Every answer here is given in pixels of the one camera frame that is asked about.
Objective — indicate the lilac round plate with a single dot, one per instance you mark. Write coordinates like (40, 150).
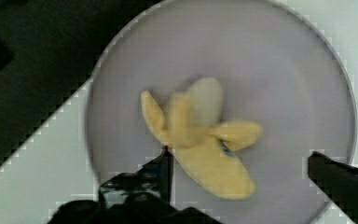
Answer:
(274, 68)

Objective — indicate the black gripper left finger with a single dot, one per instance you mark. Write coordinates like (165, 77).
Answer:
(141, 197)

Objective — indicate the yellow plush banana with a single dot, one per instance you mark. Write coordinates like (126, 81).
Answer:
(204, 145)

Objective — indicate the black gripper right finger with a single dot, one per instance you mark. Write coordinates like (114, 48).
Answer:
(337, 180)

